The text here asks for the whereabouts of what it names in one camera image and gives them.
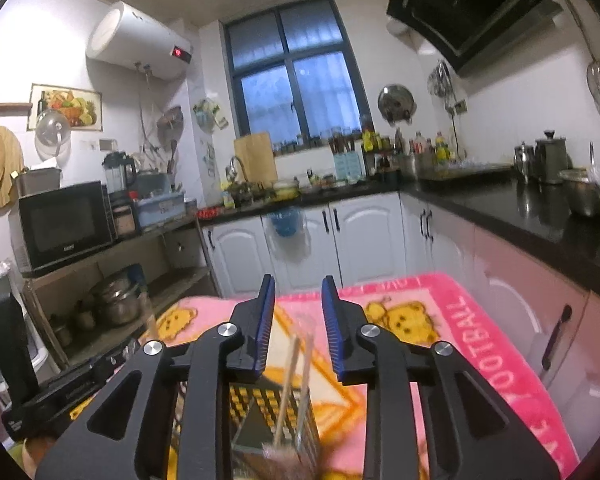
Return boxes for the light blue chopstick holder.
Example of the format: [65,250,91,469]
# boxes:
[333,151,366,181]

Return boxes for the steel bowl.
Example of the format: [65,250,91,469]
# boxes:
[559,169,600,217]

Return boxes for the fruit wall poster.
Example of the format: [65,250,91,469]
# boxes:
[28,83,103,133]

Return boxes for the white lower kitchen cabinets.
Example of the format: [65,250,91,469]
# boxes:
[200,192,600,441]

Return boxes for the pink printed blanket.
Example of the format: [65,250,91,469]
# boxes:
[65,272,581,480]

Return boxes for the hanging whisk cluster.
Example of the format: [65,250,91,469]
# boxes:
[426,59,453,98]

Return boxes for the plastic-wrapped chopstick pair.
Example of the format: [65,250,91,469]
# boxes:
[272,332,316,448]

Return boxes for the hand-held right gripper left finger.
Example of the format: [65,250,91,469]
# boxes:
[35,274,277,480]

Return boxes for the wooden cutting board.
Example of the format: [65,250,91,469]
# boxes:
[233,132,278,184]

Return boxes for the hanging steel wok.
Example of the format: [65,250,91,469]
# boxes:
[156,105,186,133]

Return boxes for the steel faucet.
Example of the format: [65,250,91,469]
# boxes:
[227,156,248,186]

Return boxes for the white water heater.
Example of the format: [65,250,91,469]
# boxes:
[86,1,195,81]

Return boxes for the steel pot lid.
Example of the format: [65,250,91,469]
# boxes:
[377,84,417,125]

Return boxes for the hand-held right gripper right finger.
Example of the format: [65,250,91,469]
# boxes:
[321,275,563,480]

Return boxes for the stacked steel pots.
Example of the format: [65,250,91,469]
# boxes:
[90,272,143,326]

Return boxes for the light blue storage box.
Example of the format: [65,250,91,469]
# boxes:
[132,194,187,228]

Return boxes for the black blender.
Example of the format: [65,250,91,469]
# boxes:
[103,151,137,193]

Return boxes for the black kitchen countertop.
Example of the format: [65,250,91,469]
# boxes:
[197,165,600,306]

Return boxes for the black microwave oven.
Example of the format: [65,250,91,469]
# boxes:
[9,181,116,277]

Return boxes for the storage jar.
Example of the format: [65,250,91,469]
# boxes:
[111,200,137,238]

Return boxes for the tall steel kettle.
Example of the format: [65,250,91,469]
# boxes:
[534,130,570,184]

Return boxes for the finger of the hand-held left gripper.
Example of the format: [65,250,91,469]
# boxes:
[87,342,148,386]

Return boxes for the blue hanging basket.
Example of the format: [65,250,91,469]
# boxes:
[267,206,301,238]

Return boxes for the black range hood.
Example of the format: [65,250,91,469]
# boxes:
[386,0,563,78]

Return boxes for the dark framed window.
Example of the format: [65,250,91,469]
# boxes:
[221,0,373,148]

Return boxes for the glass pot lid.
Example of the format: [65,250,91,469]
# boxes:
[34,110,73,161]

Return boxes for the wooden kitchen shelf rack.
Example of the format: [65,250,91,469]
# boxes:
[22,212,218,371]

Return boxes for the dark grey perforated utensil holder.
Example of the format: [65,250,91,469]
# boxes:
[167,379,326,480]

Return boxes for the hanging wall pouch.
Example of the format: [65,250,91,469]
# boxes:
[192,97,229,133]

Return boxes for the small steel teapot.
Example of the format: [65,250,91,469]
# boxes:
[514,141,537,177]

